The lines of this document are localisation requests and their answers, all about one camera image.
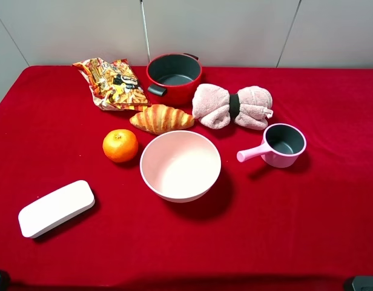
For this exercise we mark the white rectangular box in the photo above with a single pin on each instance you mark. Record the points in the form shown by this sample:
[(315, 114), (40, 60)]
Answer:
[(55, 208)]

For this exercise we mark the pink bowl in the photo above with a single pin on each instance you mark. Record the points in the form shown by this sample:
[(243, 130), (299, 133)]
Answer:
[(180, 166)]

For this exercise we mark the croissant bread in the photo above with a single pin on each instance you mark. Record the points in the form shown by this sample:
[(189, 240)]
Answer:
[(159, 119)]

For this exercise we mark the pink rolled towel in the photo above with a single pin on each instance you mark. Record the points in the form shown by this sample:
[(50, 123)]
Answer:
[(215, 107)]

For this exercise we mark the orange mandarin fruit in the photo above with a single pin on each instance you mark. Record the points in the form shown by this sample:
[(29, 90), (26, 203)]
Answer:
[(120, 145)]

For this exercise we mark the red cooking pot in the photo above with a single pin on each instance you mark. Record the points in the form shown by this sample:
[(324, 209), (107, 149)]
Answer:
[(173, 78)]

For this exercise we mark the red table cloth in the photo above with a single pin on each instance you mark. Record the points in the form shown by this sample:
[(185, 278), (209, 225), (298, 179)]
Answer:
[(305, 227)]

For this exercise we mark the orange snack bag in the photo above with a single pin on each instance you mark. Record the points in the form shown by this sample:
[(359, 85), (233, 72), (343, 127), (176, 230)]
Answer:
[(114, 86)]

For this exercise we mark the black base corner right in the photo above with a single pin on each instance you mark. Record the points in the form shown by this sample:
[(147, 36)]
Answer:
[(359, 283)]

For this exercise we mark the pink saucepan with handle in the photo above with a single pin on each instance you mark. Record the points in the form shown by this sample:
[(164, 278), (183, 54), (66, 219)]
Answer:
[(281, 145)]

